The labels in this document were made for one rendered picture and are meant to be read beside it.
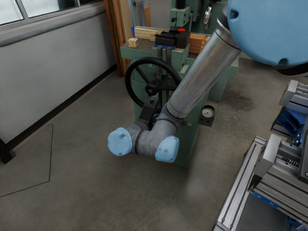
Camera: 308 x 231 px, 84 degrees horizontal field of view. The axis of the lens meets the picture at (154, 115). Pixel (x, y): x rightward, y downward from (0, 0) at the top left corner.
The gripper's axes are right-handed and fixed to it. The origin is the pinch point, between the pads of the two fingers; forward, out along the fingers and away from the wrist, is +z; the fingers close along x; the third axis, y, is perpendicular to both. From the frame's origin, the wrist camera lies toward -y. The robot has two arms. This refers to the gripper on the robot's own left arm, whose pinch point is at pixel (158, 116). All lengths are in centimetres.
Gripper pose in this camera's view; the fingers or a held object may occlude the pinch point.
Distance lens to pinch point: 78.8
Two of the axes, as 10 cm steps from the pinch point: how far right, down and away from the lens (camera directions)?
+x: 9.2, 2.6, -2.9
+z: 3.4, -1.6, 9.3
